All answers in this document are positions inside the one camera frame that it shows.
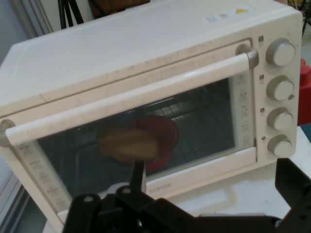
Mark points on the white toaster oven body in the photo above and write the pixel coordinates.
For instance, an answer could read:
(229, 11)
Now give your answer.
(121, 48)

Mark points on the red bowl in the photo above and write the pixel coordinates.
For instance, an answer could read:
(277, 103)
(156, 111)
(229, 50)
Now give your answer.
(168, 136)

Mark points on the brown box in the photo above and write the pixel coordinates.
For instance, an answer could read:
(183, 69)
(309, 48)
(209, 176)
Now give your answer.
(109, 7)

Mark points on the red plastic container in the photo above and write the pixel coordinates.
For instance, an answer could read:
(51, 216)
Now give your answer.
(305, 97)

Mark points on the largest white oven knob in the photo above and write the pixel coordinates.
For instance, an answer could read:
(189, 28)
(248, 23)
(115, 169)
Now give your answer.
(280, 52)

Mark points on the warning label sticker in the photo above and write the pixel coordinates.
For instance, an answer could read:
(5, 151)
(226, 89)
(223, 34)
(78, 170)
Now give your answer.
(224, 15)

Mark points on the black tripod legs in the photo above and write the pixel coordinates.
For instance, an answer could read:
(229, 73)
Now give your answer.
(63, 14)

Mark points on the bread slice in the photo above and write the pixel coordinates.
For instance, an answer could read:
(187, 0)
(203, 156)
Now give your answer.
(128, 143)

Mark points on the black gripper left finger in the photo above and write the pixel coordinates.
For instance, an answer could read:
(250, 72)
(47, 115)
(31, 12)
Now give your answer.
(126, 211)

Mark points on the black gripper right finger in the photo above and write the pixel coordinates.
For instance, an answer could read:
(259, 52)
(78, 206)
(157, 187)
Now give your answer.
(298, 194)

